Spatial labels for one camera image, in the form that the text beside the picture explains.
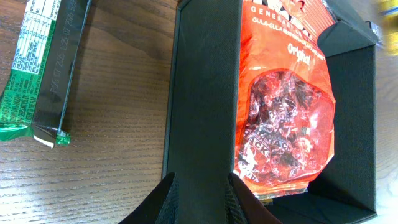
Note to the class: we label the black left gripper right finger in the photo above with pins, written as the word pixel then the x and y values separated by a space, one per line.
pixel 242 207

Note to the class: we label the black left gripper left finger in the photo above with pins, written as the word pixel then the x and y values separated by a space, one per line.
pixel 161 206

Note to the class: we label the red candy bag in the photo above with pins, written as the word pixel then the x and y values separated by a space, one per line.
pixel 286 107

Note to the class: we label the dark green box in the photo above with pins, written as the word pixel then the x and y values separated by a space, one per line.
pixel 200 133

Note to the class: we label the green chocolate bar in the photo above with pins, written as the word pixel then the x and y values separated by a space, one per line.
pixel 34 101

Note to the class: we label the yellow plastic bottle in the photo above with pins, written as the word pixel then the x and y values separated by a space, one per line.
pixel 387 10

